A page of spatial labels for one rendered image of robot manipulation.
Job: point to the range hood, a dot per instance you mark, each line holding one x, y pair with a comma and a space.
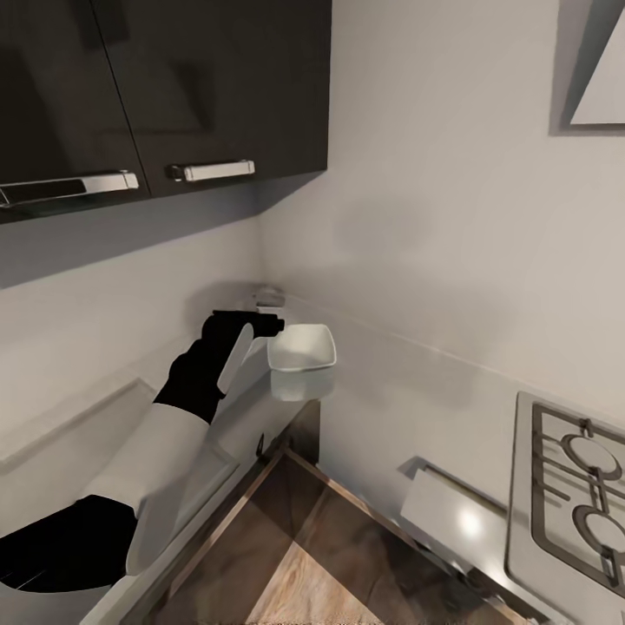
604, 97

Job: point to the bowl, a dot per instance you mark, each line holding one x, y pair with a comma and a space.
301, 348

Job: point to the drop in sink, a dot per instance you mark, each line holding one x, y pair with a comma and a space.
47, 475

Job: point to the cabinet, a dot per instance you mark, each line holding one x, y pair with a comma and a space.
107, 102

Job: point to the burner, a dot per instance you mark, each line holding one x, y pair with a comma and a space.
566, 530

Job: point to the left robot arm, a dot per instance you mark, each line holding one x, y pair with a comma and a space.
54, 571

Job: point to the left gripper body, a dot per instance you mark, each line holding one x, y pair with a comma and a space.
266, 324

